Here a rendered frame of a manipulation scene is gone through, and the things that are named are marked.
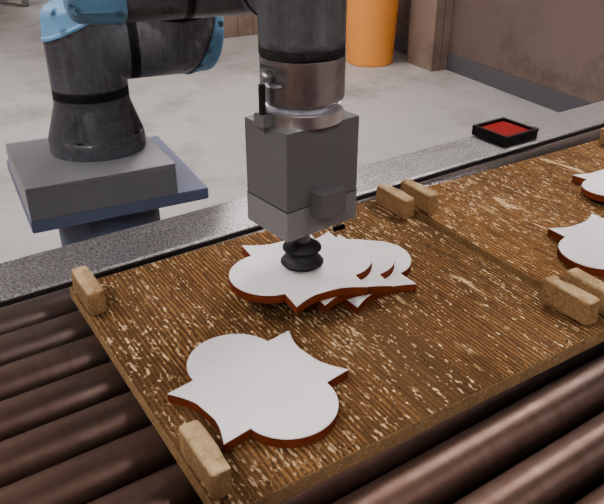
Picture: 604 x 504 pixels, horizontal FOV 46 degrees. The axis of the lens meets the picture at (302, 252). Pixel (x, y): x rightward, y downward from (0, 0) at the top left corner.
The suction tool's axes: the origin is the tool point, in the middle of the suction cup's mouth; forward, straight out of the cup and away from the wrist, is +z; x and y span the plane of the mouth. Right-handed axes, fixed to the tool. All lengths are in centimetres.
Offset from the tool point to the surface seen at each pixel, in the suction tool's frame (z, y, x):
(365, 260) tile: 0.5, 5.6, -3.4
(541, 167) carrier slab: 3.5, 47.4, 4.3
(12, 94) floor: 97, 93, 414
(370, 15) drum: 61, 315, 320
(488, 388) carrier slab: 3.7, 2.9, -21.7
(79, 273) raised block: 0.8, -18.1, 12.9
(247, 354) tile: 2.5, -11.3, -6.5
